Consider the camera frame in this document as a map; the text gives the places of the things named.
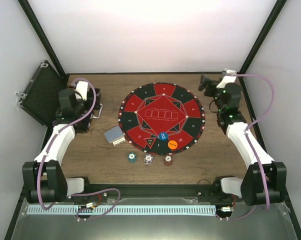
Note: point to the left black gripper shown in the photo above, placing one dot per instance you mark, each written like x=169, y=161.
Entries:
x=91, y=102

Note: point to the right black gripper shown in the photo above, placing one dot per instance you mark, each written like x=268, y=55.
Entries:
x=205, y=82

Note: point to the blue small blind button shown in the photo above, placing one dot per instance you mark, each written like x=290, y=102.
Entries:
x=163, y=136

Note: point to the orange big blind button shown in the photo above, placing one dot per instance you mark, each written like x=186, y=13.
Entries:
x=172, y=144

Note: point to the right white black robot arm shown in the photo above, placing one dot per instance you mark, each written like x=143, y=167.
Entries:
x=264, y=182

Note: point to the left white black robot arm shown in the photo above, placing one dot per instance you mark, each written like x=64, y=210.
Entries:
x=44, y=176

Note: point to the black poker case lid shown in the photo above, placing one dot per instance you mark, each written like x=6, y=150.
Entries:
x=40, y=99

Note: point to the blue backed card deck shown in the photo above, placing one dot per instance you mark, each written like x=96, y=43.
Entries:
x=115, y=136

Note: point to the round red black poker mat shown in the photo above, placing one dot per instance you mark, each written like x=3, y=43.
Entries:
x=161, y=107

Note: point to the green blue chip stack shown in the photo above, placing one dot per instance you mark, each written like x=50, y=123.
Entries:
x=132, y=157

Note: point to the chrome case handle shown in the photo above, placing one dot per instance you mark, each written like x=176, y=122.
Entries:
x=97, y=113

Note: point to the black front mounting rail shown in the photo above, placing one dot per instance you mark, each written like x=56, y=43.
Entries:
x=202, y=192

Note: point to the light blue slotted rail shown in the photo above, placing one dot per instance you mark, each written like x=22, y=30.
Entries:
x=129, y=210

